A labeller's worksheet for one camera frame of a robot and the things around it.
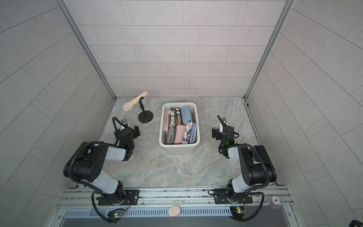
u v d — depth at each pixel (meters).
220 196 0.71
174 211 0.66
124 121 0.78
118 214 0.64
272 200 0.65
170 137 0.78
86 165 0.44
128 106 0.79
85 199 0.71
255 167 0.44
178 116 0.86
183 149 0.80
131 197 0.71
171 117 0.85
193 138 0.79
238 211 0.68
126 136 0.69
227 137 0.70
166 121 0.86
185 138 0.76
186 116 0.86
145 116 1.03
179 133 0.80
